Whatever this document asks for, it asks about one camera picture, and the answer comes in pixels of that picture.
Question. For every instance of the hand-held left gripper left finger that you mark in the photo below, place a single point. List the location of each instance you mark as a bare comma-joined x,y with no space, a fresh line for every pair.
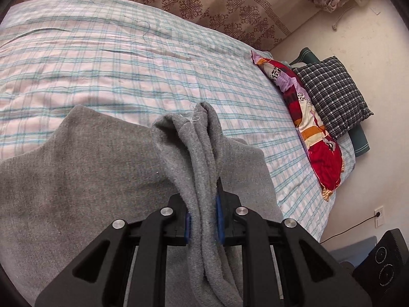
187,227

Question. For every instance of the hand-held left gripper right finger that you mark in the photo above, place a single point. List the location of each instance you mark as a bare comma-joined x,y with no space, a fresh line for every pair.
219,211

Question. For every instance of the grey pants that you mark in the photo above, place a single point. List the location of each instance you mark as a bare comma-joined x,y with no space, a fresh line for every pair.
96,166

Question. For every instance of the red patterned pillow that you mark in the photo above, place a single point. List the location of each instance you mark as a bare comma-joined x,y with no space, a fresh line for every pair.
322,160

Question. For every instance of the grey-blue flat box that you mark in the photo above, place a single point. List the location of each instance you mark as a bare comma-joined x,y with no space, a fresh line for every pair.
354,249

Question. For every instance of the dark plaid pillow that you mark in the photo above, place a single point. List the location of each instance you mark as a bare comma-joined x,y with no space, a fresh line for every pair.
332,96

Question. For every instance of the black electric appliance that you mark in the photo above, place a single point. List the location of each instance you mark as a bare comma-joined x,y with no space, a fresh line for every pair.
383,268

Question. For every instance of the bed with plaid sheet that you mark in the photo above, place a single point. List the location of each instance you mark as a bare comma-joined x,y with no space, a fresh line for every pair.
127,54

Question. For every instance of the patterned beige curtain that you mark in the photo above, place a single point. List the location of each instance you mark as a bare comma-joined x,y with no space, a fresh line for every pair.
207,0

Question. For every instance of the white wall socket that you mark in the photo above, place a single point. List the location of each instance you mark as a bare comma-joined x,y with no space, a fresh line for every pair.
379,218

